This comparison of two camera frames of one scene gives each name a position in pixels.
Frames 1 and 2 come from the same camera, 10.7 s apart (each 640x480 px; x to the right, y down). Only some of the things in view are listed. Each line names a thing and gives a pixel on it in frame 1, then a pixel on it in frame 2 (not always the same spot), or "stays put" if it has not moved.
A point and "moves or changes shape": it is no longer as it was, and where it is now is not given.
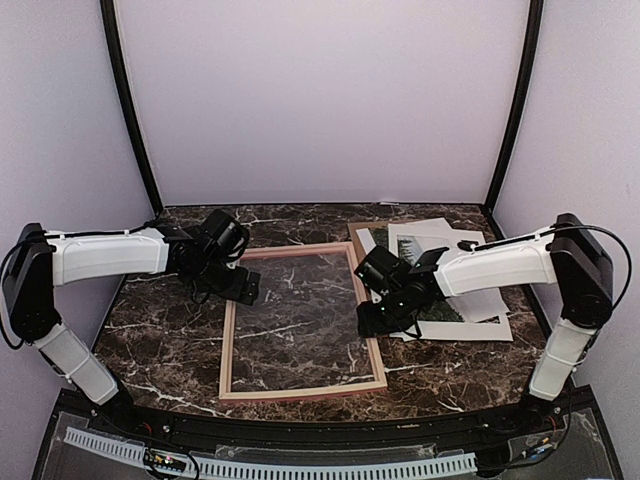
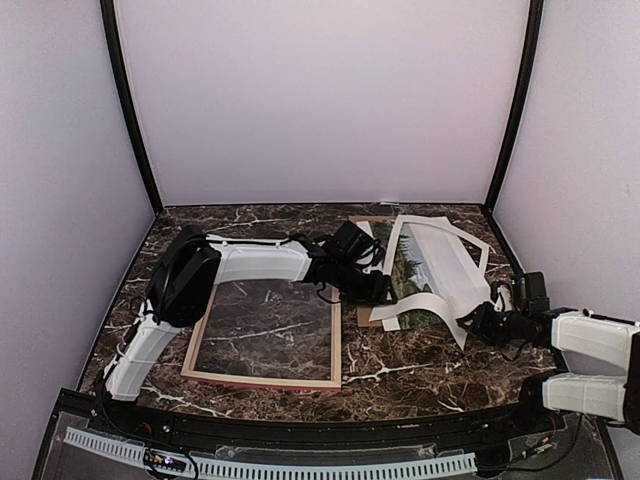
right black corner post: (532, 39) stays put
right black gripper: (368, 324) → (480, 327)
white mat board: (475, 308) moves or changes shape
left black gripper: (234, 292) → (375, 292)
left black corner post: (128, 92) stays put
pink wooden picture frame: (227, 392) → (335, 384)
